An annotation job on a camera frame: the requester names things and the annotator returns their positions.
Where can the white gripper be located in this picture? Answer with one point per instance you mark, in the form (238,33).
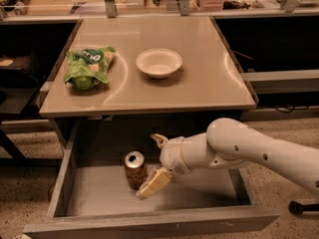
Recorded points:
(170,154)

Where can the orange soda can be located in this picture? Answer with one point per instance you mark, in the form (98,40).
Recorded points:
(135,169)

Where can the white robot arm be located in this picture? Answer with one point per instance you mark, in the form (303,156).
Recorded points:
(229,143)

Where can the open grey drawer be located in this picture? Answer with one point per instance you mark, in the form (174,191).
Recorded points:
(92,198)

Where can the grey counter cabinet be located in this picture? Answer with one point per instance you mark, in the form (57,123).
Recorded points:
(207,80)

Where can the white paper bowl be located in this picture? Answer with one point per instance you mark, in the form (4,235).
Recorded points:
(158,63)

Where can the green chip bag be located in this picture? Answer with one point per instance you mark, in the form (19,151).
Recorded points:
(88,67)

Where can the black chair caster lower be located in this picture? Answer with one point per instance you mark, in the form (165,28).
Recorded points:
(298,209)

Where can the black device on shelf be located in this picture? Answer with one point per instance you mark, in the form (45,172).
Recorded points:
(11,5)

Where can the grey metal post left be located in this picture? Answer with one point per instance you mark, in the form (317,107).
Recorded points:
(111,10)

